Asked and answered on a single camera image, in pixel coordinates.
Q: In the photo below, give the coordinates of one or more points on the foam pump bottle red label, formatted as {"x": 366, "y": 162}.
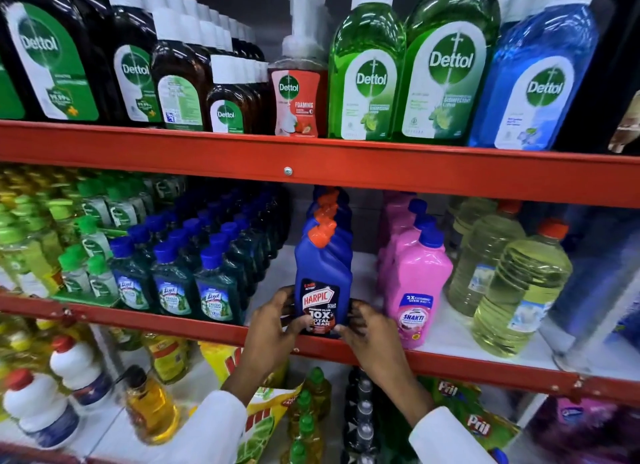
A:
{"x": 298, "y": 98}

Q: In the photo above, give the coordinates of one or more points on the large blue translucent bottle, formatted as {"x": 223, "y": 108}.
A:
{"x": 595, "y": 278}

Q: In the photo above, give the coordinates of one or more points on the person's right thumb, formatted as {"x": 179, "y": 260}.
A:
{"x": 346, "y": 331}

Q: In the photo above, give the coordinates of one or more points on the red middle shelf beam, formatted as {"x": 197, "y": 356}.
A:
{"x": 200, "y": 328}

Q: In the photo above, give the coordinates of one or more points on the group of small green-capped bottles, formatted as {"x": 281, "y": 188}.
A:
{"x": 310, "y": 418}

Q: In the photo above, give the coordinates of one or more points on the person's left hand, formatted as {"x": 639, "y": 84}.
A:
{"x": 267, "y": 338}

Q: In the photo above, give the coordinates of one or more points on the person's left thumb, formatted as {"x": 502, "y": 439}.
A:
{"x": 301, "y": 324}

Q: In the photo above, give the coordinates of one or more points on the clear yellow bottle orange cap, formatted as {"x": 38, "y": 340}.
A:
{"x": 480, "y": 258}
{"x": 520, "y": 288}
{"x": 467, "y": 216}

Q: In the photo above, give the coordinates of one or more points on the group of green-capped cleaner bottles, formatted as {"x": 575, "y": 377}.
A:
{"x": 95, "y": 228}

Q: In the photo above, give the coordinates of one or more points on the amber liquid bottle black cap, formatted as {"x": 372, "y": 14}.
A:
{"x": 150, "y": 408}

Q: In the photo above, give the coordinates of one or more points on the green dishwash refill pouch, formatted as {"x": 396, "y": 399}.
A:
{"x": 475, "y": 413}

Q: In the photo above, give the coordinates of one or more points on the row of brown antiseptic bottles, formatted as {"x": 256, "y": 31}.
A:
{"x": 130, "y": 63}

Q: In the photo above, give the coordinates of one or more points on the person's right hand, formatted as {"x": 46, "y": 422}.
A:
{"x": 377, "y": 343}

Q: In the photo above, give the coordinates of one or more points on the large green disinfectant bottle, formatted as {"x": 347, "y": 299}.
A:
{"x": 447, "y": 73}

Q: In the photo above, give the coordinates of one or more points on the person's left forearm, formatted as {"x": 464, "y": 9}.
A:
{"x": 220, "y": 423}

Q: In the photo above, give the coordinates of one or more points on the yellow bottle with yellow label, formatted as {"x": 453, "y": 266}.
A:
{"x": 167, "y": 356}

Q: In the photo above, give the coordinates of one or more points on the white bottle red cap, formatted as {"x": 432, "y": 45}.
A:
{"x": 80, "y": 368}
{"x": 40, "y": 408}

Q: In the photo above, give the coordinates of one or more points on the yellow dishwash refill pouch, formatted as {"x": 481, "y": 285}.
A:
{"x": 220, "y": 361}
{"x": 262, "y": 418}

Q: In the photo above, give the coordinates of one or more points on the group of yellow liquid bottles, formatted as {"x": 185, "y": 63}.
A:
{"x": 25, "y": 238}

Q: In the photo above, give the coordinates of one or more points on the small green disinfectant bottle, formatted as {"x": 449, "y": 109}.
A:
{"x": 367, "y": 78}

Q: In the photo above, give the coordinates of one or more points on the group of blue-capped dark bottles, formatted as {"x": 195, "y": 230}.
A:
{"x": 200, "y": 258}

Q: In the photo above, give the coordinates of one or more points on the red upper shelf beam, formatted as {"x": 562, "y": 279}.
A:
{"x": 320, "y": 166}

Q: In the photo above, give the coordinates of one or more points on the blue toilet cleaner bottle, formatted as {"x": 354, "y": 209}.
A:
{"x": 322, "y": 273}
{"x": 342, "y": 217}
{"x": 341, "y": 196}
{"x": 342, "y": 238}

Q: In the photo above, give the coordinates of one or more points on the row of black silver-capped bottles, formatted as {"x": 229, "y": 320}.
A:
{"x": 362, "y": 413}

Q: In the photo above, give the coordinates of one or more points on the pink cleaner bottle blue cap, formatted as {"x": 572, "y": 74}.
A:
{"x": 417, "y": 278}
{"x": 397, "y": 243}
{"x": 395, "y": 213}

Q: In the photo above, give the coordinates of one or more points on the red shelf beam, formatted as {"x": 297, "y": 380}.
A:
{"x": 320, "y": 166}
{"x": 200, "y": 328}

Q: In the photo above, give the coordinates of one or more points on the person's right forearm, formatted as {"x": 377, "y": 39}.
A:
{"x": 430, "y": 428}

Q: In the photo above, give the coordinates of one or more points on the purple refill pouch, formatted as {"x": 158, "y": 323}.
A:
{"x": 585, "y": 428}

